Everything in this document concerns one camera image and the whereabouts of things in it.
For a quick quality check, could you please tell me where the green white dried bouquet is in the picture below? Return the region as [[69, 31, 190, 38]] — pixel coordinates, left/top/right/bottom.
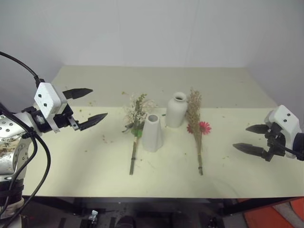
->
[[121, 93, 158, 176]]

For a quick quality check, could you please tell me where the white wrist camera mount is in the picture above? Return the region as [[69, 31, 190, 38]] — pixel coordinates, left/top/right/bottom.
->
[[264, 104, 304, 159], [34, 82, 68, 133]]

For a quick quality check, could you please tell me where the brown bunch with red flower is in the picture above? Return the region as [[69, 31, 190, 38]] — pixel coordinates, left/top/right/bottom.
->
[[185, 87, 212, 176]]

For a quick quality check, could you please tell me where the dark rounded shape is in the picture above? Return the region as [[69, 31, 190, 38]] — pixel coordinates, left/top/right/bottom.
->
[[115, 215, 134, 228]]

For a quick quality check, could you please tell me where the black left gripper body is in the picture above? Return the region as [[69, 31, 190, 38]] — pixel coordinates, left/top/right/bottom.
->
[[53, 104, 80, 131]]

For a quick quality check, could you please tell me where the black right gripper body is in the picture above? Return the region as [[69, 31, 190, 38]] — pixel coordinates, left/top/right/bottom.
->
[[262, 122, 286, 162]]

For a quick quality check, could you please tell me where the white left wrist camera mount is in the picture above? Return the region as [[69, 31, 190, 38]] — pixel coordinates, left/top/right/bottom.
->
[[34, 82, 68, 133]]

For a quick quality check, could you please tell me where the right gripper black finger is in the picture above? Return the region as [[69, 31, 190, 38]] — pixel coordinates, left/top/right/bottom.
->
[[232, 142, 266, 158], [245, 123, 269, 135]]

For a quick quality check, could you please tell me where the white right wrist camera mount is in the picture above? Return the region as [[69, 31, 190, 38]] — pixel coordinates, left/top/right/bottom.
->
[[264, 104, 304, 159]]

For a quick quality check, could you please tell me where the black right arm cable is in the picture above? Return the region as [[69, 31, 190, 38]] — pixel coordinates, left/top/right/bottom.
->
[[284, 146, 304, 159]]

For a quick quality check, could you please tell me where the white cone-shaped vase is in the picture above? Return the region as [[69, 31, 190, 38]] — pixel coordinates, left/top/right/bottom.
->
[[141, 114, 165, 153]]

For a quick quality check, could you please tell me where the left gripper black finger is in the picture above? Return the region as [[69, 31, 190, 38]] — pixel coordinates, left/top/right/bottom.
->
[[62, 88, 94, 100], [77, 113, 109, 132]]

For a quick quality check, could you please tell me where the orange object under table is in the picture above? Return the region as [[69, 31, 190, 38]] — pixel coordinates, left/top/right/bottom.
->
[[244, 197, 304, 228]]

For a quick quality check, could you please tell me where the black table frame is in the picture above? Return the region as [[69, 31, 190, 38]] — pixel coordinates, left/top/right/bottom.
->
[[22, 196, 304, 216]]

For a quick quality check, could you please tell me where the white bottle-shaped vase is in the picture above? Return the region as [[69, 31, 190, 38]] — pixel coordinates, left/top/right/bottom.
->
[[165, 92, 189, 128]]

